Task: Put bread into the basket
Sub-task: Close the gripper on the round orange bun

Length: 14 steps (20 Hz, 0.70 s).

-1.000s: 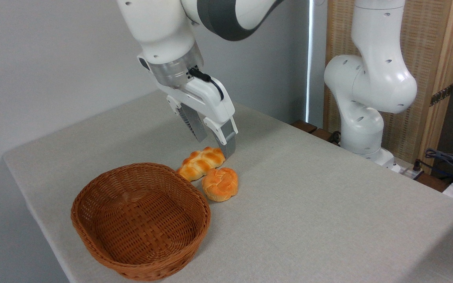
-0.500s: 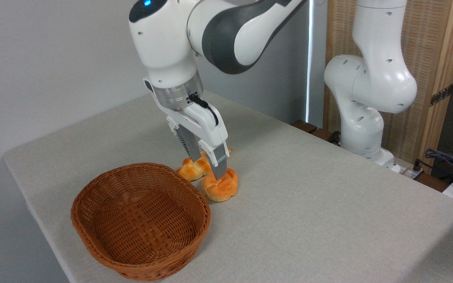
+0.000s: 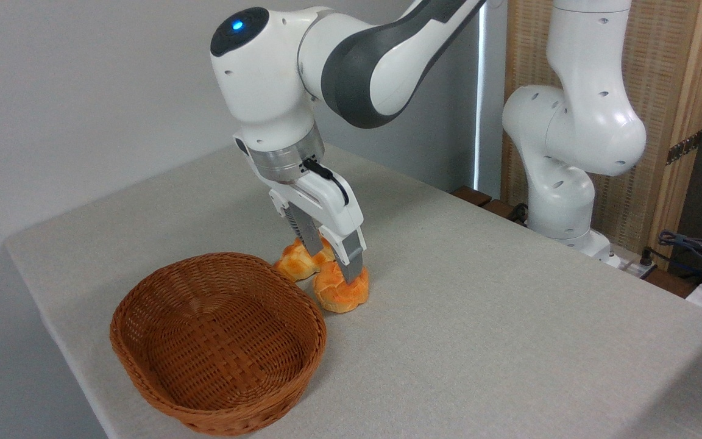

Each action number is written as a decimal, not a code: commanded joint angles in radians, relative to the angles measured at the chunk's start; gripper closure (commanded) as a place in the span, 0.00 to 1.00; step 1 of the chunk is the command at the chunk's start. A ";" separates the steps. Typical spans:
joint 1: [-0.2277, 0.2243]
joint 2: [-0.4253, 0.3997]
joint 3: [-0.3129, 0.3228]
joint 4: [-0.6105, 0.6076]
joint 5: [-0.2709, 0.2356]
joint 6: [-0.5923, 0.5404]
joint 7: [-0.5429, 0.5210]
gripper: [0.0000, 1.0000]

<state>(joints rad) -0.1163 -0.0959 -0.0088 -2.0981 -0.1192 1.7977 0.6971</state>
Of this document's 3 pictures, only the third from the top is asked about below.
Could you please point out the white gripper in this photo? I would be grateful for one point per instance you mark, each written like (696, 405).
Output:
(326, 201)

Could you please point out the round knotted bread roll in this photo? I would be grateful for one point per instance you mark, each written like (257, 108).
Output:
(342, 296)

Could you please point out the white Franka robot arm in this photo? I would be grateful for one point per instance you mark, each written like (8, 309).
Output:
(278, 79)

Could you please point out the long braided bread loaf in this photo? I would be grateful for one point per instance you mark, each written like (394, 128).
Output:
(296, 262)

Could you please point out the brown wicker basket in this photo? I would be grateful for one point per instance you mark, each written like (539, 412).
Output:
(217, 341)

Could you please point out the grey table cloth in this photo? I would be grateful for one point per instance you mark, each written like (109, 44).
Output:
(479, 341)

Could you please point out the white power strip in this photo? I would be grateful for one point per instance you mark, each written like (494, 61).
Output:
(631, 265)

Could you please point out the metal screen hinge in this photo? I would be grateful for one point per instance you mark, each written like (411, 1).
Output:
(685, 147)

